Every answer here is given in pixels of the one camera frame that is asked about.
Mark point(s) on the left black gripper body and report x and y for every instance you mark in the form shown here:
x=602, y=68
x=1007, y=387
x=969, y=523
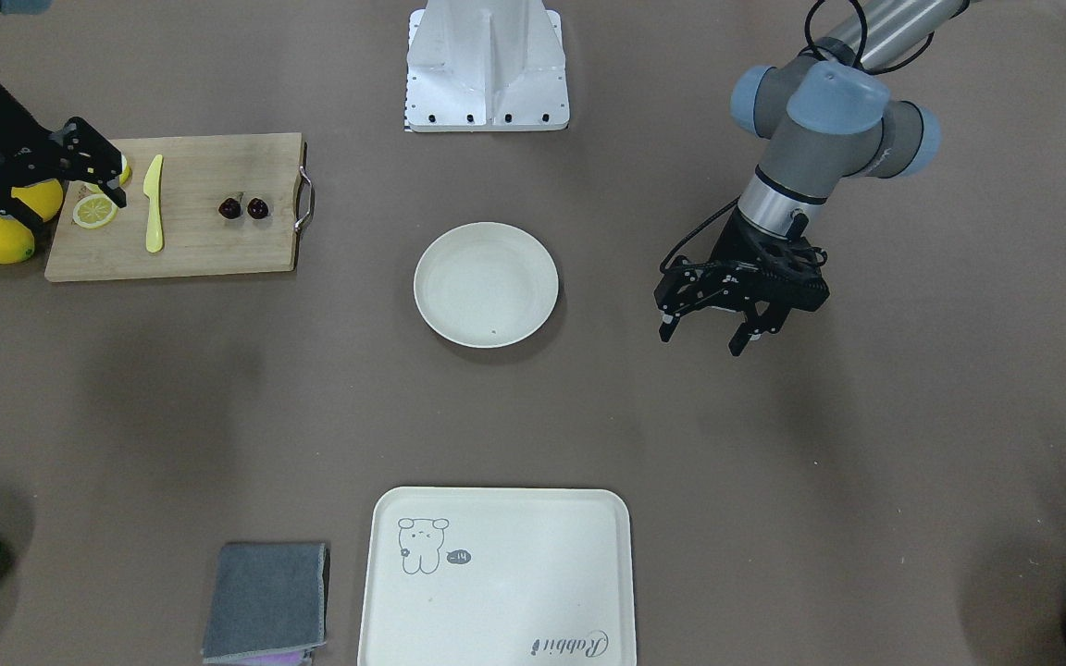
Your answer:
x=737, y=244

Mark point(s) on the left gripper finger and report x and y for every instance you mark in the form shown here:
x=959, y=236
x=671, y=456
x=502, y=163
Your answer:
x=668, y=326
x=749, y=330

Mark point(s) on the cream round plate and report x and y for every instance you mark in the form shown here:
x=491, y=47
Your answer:
x=486, y=285

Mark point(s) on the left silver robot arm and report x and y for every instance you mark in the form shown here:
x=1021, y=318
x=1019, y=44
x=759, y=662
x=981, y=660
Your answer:
x=827, y=116

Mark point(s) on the dark red cherry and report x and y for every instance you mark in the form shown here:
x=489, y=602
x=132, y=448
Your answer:
x=230, y=209
x=257, y=209

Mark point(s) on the cream rabbit tray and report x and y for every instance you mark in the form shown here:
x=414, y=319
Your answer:
x=499, y=576

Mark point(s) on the lemon slice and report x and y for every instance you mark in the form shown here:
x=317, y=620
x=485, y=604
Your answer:
x=124, y=179
x=94, y=211

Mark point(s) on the yellow plastic knife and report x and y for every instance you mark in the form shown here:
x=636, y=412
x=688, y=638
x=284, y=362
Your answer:
x=154, y=229

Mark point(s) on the wooden cutting board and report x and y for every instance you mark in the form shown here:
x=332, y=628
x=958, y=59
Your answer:
x=199, y=173

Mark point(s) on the grey folded cloth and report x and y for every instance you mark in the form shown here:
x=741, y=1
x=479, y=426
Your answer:
x=268, y=605

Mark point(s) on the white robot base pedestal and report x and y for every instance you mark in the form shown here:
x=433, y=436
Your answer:
x=485, y=66

